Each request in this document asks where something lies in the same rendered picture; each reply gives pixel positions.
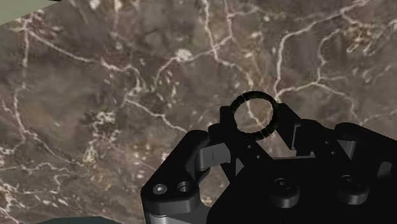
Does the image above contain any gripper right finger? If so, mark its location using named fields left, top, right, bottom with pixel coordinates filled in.
left=274, top=103, right=397, bottom=179

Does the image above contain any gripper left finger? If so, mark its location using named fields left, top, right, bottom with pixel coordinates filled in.
left=140, top=105, right=274, bottom=224

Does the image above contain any black ring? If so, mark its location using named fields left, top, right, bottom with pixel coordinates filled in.
left=229, top=90, right=279, bottom=142

